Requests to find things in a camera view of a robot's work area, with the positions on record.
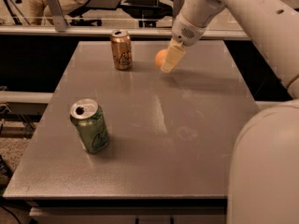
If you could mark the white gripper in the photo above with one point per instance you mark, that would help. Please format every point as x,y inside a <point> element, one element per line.
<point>185,32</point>

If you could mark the orange fruit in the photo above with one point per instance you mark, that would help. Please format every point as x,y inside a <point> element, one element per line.
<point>160,57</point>

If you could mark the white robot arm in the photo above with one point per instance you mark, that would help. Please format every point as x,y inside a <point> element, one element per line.
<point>263,186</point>

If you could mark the orange soda can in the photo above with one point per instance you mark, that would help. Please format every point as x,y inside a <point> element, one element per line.
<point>121,49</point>

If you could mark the green soda can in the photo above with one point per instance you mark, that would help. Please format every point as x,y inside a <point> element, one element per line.
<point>88,119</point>

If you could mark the black desk with chair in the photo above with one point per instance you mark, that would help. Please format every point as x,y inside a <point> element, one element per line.
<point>147,12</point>

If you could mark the black office chair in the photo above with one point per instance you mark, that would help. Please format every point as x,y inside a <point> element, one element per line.
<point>77,17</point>

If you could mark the seated person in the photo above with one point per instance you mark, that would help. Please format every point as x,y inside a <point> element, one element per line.
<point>46,9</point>

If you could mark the grey side shelf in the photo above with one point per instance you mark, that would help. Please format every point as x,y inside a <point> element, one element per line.
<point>25,103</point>

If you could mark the middle metal bracket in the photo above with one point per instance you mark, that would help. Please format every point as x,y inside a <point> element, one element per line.
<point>177,5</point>

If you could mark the metal bracket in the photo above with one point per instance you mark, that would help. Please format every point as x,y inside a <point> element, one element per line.
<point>57,15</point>
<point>177,5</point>

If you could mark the left metal bracket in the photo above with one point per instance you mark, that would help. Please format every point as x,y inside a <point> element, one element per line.
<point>57,15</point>

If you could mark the grey metal rail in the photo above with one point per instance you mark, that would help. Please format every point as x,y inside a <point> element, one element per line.
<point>154,33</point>

